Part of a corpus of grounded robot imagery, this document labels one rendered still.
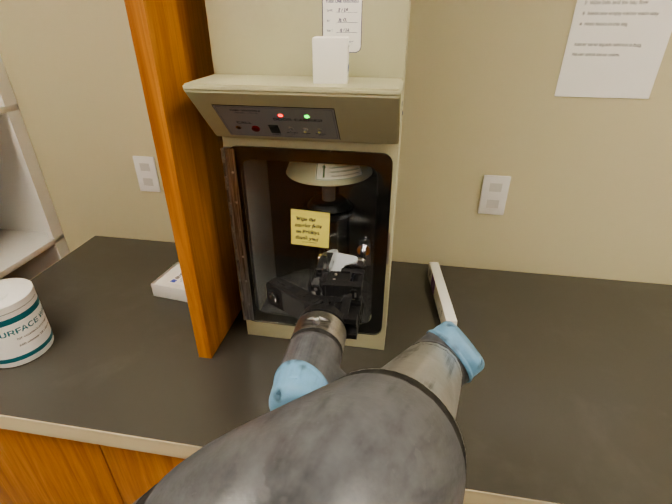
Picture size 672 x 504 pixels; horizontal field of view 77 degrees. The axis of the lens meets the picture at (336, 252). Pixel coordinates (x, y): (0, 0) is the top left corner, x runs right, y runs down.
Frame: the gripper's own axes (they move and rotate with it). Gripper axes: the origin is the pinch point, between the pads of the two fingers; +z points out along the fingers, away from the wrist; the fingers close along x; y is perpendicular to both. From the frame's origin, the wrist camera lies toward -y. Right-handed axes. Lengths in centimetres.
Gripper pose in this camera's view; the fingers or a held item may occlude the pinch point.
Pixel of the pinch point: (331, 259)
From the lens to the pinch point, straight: 79.9
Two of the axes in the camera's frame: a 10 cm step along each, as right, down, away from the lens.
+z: 1.7, -4.9, 8.6
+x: -0.3, -8.7, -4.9
